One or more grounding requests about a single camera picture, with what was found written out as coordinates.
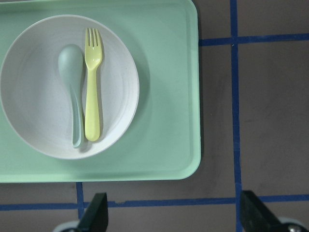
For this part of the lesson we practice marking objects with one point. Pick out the white round plate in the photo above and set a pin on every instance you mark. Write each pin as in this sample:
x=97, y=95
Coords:
x=36, y=100

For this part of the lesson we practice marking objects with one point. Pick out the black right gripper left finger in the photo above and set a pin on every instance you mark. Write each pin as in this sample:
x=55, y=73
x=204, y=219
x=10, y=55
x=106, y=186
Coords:
x=95, y=218

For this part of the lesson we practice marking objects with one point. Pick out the light green plastic tray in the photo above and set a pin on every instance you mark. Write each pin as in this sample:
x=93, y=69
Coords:
x=163, y=138

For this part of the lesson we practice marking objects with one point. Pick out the yellow plastic fork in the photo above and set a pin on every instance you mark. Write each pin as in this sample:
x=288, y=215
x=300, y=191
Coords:
x=93, y=56

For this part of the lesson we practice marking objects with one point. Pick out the light green plastic spoon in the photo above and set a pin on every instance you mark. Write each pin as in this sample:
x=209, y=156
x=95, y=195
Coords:
x=70, y=68

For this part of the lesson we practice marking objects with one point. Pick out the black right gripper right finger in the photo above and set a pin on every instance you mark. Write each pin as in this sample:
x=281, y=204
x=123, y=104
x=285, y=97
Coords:
x=256, y=217

